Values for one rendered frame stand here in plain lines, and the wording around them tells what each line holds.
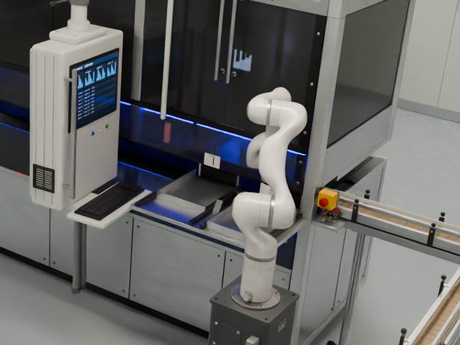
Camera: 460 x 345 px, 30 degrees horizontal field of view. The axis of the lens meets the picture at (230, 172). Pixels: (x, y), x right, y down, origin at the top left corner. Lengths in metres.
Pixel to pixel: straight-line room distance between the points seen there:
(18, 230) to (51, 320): 0.63
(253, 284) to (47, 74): 1.29
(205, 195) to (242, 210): 0.96
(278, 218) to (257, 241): 0.13
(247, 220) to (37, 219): 2.03
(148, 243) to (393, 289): 1.61
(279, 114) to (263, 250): 0.51
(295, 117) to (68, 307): 2.05
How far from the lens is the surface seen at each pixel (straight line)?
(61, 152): 3.85
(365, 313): 4.97
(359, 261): 4.04
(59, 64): 3.72
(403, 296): 5.22
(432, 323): 3.20
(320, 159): 3.78
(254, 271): 3.17
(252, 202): 3.07
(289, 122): 3.20
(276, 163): 3.13
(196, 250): 4.28
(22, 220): 4.97
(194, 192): 4.03
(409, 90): 8.52
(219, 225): 3.67
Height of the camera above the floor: 2.56
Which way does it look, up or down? 23 degrees down
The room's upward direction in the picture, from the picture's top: 6 degrees clockwise
